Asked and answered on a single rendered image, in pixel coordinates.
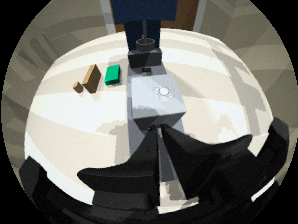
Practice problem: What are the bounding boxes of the green flat block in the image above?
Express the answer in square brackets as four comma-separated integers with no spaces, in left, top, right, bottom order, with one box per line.
[105,65,121,85]

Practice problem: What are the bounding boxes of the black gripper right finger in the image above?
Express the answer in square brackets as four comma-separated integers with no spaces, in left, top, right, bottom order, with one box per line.
[161,123,253,200]

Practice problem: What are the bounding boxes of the blue arbor press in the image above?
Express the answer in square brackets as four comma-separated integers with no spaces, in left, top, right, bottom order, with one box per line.
[110,0,178,183]

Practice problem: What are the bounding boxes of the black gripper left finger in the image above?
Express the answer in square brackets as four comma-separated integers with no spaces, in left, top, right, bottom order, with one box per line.
[76,124,161,208]

